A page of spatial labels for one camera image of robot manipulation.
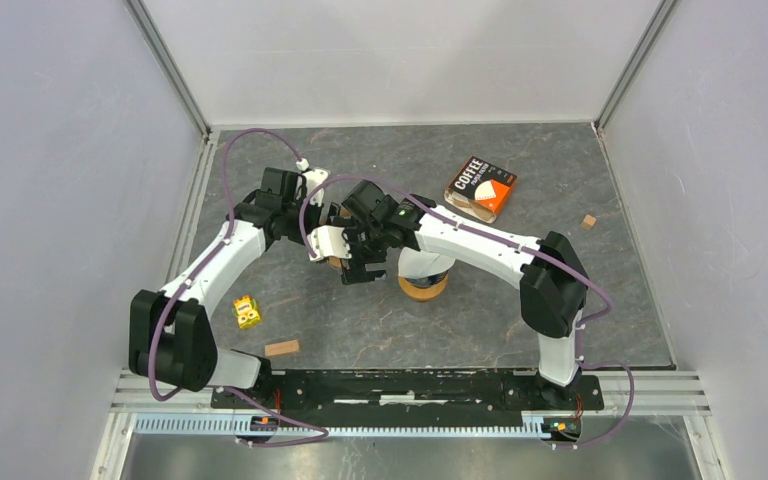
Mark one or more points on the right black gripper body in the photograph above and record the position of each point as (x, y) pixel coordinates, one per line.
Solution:
(367, 248)

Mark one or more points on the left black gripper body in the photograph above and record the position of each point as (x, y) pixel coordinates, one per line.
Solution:
(293, 229)

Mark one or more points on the orange coffee filter box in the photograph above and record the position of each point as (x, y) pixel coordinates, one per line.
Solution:
(480, 189)

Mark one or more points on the white paper coffee filter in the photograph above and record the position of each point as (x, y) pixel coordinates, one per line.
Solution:
(414, 264)

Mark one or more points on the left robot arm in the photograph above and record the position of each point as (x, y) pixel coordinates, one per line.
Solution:
(170, 335)

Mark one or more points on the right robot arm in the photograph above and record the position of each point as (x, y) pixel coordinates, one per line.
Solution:
(546, 272)

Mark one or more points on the yellow juice carton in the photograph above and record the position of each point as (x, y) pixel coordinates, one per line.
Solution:
(247, 312)

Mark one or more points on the small wooden block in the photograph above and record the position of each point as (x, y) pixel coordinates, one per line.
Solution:
(282, 348)

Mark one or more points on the small wooden cube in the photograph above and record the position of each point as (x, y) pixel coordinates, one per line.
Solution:
(588, 222)

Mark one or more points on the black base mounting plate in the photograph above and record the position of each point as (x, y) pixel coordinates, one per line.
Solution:
(382, 398)

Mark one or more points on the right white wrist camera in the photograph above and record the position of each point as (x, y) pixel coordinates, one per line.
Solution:
(328, 241)

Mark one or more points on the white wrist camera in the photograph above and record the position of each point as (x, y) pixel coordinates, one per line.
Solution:
(313, 178)
(328, 241)

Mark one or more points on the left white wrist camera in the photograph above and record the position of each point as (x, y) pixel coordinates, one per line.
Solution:
(313, 178)

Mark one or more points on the white slotted cable duct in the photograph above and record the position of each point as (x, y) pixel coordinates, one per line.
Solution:
(248, 425)

